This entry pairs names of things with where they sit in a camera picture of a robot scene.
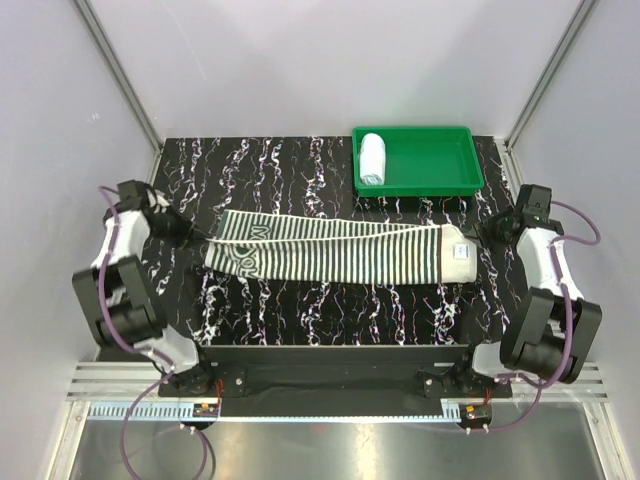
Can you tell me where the green white striped towel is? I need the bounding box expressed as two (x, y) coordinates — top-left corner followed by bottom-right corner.
(204, 210), (478, 285)

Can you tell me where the light blue towel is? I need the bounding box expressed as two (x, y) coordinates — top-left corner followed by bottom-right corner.
(358, 133), (386, 186)

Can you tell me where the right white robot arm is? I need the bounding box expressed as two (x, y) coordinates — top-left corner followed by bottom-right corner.
(448, 184), (602, 397)

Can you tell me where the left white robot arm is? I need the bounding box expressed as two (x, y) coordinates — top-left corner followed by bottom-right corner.
(72, 180), (216, 396)

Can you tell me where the green plastic tray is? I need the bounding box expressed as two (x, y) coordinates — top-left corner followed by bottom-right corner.
(352, 126), (485, 197)

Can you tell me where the black marble pattern mat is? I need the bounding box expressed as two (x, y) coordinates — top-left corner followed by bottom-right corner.
(143, 136), (527, 346)

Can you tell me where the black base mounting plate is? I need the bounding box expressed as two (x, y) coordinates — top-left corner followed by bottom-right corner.
(160, 345), (510, 398)

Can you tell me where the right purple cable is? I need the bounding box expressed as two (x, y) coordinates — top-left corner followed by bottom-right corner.
(462, 200), (601, 434)

